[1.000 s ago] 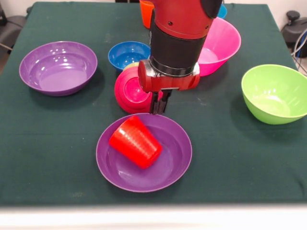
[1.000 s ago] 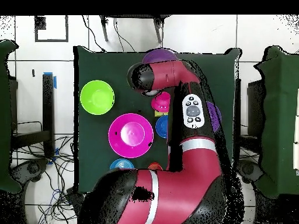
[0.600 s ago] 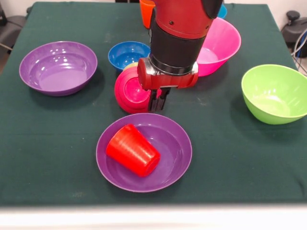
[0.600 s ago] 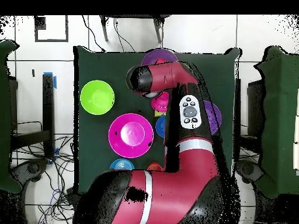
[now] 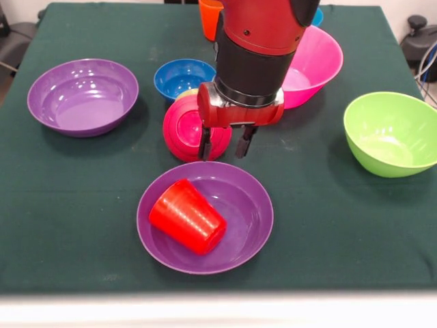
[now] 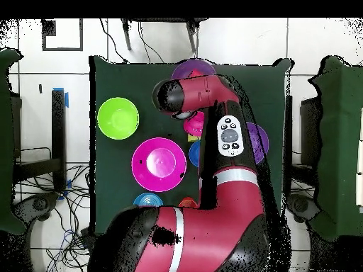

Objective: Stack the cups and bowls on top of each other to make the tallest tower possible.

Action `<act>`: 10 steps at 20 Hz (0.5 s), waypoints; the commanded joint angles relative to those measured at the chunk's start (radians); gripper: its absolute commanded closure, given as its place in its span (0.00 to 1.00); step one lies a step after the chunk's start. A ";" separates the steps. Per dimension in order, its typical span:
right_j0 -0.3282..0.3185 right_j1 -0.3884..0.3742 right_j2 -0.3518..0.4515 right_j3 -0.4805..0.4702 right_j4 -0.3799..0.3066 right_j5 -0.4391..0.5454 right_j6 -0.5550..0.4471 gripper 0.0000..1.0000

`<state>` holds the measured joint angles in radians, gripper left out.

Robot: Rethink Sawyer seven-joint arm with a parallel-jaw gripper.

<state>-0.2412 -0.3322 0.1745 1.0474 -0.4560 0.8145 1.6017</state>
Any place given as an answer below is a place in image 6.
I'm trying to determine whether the purple plastic bowl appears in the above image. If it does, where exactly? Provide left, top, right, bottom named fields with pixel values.
left=171, top=58, right=217, bottom=81
left=245, top=121, right=269, bottom=165

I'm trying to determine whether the thin black cable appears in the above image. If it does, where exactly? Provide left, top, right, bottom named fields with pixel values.
left=138, top=21, right=166, bottom=64
left=99, top=18, right=128, bottom=63

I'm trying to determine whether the blue tape strip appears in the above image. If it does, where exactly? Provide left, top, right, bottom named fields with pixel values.
left=52, top=86, right=69, bottom=108

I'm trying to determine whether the green cloth covered side table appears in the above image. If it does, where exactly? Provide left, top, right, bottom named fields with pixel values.
left=0, top=47, right=26, bottom=236
left=308, top=55, right=363, bottom=242

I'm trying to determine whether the black metal frame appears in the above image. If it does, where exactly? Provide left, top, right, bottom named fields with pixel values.
left=12, top=89, right=67, bottom=193

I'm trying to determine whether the black power brick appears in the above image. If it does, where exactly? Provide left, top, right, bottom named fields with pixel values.
left=79, top=227, right=99, bottom=250

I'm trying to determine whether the green plastic bowl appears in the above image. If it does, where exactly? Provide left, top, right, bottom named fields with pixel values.
left=96, top=96, right=140, bottom=140

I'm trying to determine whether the stand with metal legs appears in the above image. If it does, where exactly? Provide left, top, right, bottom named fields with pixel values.
left=120, top=18, right=209, bottom=54

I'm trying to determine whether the dark blue plastic bowl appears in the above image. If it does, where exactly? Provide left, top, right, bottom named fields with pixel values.
left=189, top=140, right=201, bottom=168

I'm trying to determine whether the grey pedestal foot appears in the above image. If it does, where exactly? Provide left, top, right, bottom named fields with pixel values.
left=12, top=192, right=60, bottom=227
left=286, top=193, right=321, bottom=225

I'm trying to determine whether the dark green tablecloth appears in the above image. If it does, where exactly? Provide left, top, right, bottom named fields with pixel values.
left=89, top=55, right=293, bottom=237

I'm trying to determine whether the light blue plastic bowl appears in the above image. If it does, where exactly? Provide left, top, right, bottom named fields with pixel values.
left=133, top=193, right=164, bottom=208

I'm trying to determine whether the black square floor frame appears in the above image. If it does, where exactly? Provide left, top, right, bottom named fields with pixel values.
left=41, top=18, right=84, bottom=52

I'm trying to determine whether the orange plastic cup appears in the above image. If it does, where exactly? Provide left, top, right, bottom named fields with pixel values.
left=178, top=196, right=199, bottom=209

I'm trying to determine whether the tangled cable bundle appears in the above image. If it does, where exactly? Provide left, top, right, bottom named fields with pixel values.
left=13, top=162, right=94, bottom=272

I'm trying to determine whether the black metal post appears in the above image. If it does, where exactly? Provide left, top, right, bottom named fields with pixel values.
left=284, top=95, right=294, bottom=196

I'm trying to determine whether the small crimson plastic bowl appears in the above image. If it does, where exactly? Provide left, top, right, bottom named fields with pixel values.
left=183, top=110, right=206, bottom=137

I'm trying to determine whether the large pink plastic bowl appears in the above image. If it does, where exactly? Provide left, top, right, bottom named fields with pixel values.
left=130, top=137, right=187, bottom=193

